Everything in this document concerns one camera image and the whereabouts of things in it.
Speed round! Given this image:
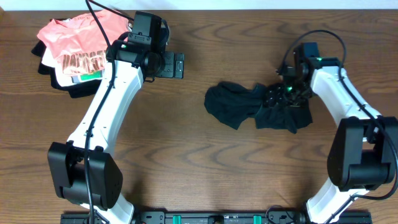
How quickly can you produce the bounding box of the black garment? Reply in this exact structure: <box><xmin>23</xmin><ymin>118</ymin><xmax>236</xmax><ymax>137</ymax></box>
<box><xmin>204</xmin><ymin>82</ymin><xmax>313</xmax><ymax>134</ymax></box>

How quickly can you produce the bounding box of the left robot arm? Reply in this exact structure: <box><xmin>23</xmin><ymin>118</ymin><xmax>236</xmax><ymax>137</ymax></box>
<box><xmin>47</xmin><ymin>11</ymin><xmax>185</xmax><ymax>223</ymax></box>

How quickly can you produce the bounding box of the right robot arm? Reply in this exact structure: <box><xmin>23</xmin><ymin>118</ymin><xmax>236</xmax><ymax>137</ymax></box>
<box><xmin>265</xmin><ymin>42</ymin><xmax>397</xmax><ymax>223</ymax></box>

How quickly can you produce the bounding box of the white folded t-shirt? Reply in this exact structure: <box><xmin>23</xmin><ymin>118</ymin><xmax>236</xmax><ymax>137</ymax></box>
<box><xmin>41</xmin><ymin>24</ymin><xmax>106</xmax><ymax>88</ymax></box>

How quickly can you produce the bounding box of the right black cable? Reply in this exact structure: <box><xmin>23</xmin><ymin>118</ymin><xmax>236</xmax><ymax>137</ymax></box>
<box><xmin>278</xmin><ymin>29</ymin><xmax>398</xmax><ymax>224</ymax></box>

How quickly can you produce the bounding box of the black cable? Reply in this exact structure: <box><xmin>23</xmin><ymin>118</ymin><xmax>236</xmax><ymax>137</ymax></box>
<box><xmin>278</xmin><ymin>29</ymin><xmax>398</xmax><ymax>224</ymax></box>
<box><xmin>83</xmin><ymin>0</ymin><xmax>136</xmax><ymax>224</ymax></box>

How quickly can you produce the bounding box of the left black cable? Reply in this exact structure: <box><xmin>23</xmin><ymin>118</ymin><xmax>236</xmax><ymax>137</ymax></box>
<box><xmin>83</xmin><ymin>0</ymin><xmax>136</xmax><ymax>224</ymax></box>

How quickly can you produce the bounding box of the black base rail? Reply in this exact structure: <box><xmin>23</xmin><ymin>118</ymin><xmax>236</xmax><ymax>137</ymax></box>
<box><xmin>60</xmin><ymin>209</ymin><xmax>373</xmax><ymax>224</ymax></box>

